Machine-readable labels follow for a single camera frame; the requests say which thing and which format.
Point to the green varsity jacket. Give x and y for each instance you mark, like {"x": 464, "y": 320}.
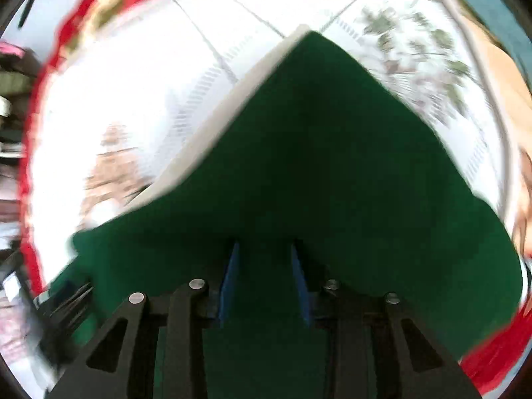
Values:
{"x": 332, "y": 153}

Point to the red floral blanket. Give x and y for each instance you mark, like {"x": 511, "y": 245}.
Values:
{"x": 492, "y": 365}

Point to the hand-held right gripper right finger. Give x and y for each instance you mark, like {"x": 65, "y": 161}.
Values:
{"x": 300, "y": 289}

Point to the white diamond-pattern floral cloth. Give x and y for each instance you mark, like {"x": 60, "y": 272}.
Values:
{"x": 166, "y": 70}

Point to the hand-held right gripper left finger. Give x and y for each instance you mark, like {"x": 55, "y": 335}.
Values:
{"x": 230, "y": 286}

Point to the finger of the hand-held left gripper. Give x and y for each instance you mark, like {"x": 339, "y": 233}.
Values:
{"x": 68, "y": 305}

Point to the blue quilt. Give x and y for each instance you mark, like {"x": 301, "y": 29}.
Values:
{"x": 490, "y": 8}

